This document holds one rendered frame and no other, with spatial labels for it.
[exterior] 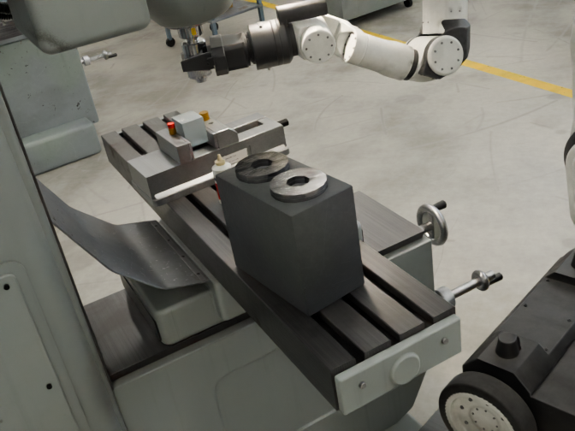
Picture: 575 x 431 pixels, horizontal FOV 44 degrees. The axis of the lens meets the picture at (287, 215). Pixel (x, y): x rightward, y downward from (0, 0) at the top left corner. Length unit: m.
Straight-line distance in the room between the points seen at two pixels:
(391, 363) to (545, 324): 0.62
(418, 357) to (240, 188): 0.38
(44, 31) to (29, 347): 0.52
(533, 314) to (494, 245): 1.31
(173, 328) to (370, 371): 0.52
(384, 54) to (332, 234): 0.48
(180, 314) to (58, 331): 0.26
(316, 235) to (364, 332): 0.16
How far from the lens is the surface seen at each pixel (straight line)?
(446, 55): 1.47
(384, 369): 1.08
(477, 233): 3.03
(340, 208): 1.09
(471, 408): 1.55
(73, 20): 1.22
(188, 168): 1.58
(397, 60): 1.46
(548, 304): 1.69
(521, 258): 2.88
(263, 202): 1.09
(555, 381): 1.54
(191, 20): 1.33
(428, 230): 1.89
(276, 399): 1.68
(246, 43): 1.40
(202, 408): 1.58
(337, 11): 5.96
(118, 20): 1.23
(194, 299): 1.44
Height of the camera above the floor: 1.62
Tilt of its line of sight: 29 degrees down
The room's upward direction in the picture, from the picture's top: 10 degrees counter-clockwise
